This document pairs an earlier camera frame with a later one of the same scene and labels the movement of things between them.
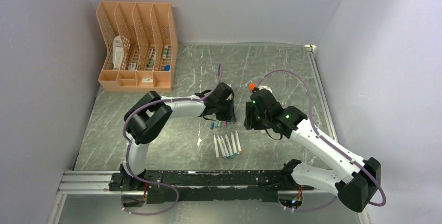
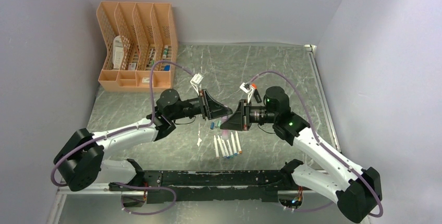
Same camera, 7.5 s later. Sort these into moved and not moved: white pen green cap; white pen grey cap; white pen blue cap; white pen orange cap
Moved: white pen green cap
Not moved: white pen grey cap; white pen orange cap; white pen blue cap
